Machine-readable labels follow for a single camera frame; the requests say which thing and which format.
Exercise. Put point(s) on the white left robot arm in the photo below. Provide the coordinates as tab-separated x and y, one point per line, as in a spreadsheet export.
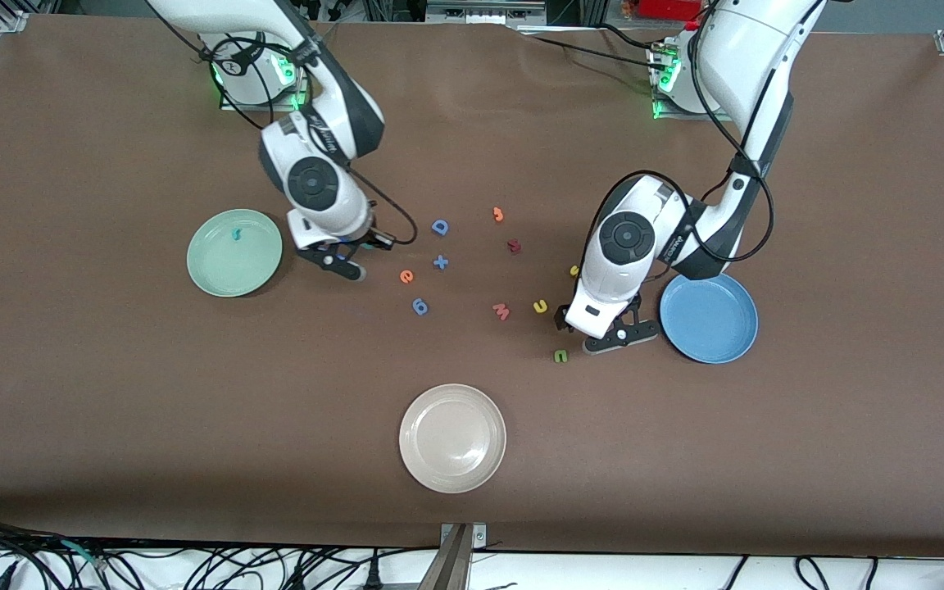
755	57

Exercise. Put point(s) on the blue plate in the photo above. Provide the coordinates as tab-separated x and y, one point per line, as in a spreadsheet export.
714	324

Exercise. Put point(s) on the beige plate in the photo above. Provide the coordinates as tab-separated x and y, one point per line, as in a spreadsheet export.
452	438

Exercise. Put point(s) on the pink foam letter w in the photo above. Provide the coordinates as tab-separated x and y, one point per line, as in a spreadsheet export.
501	312

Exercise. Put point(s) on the small metal bracket plate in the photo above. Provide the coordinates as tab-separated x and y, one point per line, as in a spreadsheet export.
478	534

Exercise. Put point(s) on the blue foam letter D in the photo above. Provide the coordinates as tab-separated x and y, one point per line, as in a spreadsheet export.
437	227

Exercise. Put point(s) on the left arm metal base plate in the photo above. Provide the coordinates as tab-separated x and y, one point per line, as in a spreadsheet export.
669	115

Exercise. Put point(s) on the metal frame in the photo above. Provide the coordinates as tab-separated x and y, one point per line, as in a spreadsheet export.
484	10

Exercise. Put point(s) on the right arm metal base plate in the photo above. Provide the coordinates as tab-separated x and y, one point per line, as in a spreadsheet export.
267	107

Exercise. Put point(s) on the red box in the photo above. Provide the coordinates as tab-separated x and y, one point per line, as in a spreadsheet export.
669	8

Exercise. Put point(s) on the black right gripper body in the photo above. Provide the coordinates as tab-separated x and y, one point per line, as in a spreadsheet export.
364	239

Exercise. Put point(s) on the mint green plate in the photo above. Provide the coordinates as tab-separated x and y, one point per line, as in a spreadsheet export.
234	266

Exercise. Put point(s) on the aluminium profile bar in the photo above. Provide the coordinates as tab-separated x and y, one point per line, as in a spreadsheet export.
449	565

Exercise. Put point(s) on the blue foam digit nine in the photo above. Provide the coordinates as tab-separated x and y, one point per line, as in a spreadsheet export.
422	310

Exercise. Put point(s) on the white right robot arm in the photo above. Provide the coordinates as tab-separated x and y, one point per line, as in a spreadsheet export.
312	184

